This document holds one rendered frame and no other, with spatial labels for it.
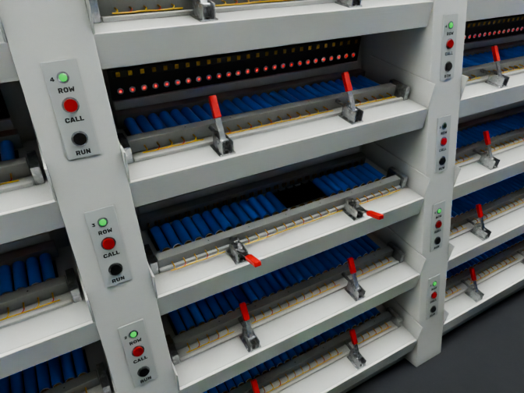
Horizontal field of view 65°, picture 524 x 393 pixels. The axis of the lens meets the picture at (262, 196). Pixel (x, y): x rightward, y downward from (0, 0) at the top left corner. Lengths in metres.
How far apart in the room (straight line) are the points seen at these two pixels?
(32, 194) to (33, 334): 0.21
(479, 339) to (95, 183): 1.11
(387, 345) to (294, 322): 0.33
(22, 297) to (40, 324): 0.05
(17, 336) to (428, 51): 0.86
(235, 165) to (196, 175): 0.07
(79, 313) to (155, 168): 0.25
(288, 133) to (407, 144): 0.33
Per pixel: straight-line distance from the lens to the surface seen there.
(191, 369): 0.84
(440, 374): 1.24
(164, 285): 0.71
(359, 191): 0.90
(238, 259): 0.73
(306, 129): 0.75
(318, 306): 0.93
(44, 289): 0.73
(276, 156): 0.70
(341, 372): 1.08
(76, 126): 0.59
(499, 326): 1.43
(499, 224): 1.32
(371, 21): 0.80
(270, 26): 0.68
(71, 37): 0.58
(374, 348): 1.13
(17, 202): 0.63
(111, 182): 0.61
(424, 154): 0.95
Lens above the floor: 0.86
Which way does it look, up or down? 22 degrees down
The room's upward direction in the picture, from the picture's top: 6 degrees counter-clockwise
